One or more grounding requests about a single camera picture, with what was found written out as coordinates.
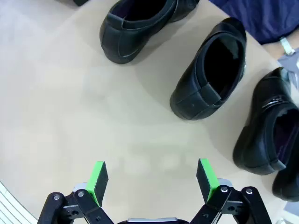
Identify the person's left hand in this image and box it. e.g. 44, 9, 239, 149
263, 39, 287, 61

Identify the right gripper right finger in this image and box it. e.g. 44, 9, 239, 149
190, 158, 273, 224

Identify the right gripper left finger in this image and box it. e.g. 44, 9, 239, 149
38, 161, 110, 224

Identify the black leather loafer shoe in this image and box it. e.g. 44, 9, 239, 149
170, 17, 248, 121
232, 67, 299, 176
99, 0, 200, 65
272, 161, 299, 203

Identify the person in purple jacket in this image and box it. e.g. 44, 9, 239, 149
207, 0, 299, 45

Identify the white wristwatch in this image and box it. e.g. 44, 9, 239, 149
279, 36, 296, 56

